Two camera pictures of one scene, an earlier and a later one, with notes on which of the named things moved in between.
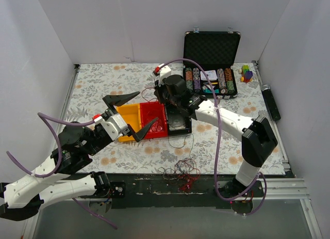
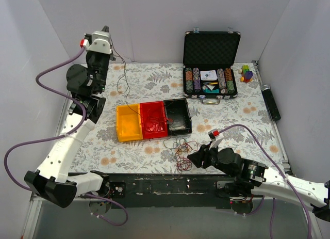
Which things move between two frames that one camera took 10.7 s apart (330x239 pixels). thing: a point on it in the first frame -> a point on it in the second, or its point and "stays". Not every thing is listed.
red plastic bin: [149, 111] stays
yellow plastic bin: [131, 114] stays
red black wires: [184, 173] -> [181, 147]
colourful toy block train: [247, 74] stays
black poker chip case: [214, 51] stays
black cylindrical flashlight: [273, 106] stays
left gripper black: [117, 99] -> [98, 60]
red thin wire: [142, 93] -> [154, 125]
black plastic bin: [178, 122] stays
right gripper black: [160, 92] -> [203, 158]
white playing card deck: [211, 74] stays
